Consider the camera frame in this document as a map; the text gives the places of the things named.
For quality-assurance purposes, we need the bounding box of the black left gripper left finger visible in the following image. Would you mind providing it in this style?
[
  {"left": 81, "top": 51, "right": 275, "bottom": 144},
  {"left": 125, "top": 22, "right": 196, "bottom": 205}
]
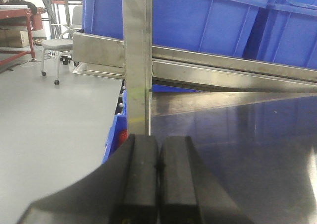
[{"left": 18, "top": 134, "right": 159, "bottom": 224}]

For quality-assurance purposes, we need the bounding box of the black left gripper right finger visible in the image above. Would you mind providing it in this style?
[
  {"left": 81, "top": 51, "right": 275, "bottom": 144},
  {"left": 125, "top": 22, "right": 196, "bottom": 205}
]
[{"left": 160, "top": 136, "right": 252, "bottom": 224}]

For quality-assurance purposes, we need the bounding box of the blue bin lower shelf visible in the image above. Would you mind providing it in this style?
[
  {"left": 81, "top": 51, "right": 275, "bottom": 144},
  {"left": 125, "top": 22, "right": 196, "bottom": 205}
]
[{"left": 102, "top": 83, "right": 127, "bottom": 164}]

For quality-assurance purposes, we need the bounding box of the stainless steel shelf rack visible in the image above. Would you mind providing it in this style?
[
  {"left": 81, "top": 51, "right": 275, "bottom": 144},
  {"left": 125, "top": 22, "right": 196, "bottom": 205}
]
[{"left": 72, "top": 0, "right": 317, "bottom": 136}]

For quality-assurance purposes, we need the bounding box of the white rolling stool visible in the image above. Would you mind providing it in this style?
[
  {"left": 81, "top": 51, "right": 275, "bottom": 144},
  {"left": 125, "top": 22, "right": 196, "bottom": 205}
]
[{"left": 41, "top": 5, "right": 83, "bottom": 85}]

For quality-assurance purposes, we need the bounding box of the blue plastic bin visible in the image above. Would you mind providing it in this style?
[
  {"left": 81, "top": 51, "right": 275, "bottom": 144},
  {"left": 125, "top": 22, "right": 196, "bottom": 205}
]
[
  {"left": 83, "top": 0, "right": 265, "bottom": 57},
  {"left": 243, "top": 0, "right": 317, "bottom": 69}
]

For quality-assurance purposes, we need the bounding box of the blue plastic bin right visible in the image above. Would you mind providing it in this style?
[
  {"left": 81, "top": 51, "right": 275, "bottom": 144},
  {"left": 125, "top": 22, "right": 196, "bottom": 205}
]
[{"left": 243, "top": 0, "right": 317, "bottom": 69}]

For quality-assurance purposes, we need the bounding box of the cardboard box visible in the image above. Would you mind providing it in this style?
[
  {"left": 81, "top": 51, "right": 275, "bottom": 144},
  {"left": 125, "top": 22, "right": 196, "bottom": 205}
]
[{"left": 0, "top": 30, "right": 29, "bottom": 48}]

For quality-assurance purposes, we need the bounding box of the red metal workbench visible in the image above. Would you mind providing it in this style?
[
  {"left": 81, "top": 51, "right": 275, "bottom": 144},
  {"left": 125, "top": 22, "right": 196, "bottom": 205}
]
[{"left": 0, "top": 4, "right": 47, "bottom": 67}]

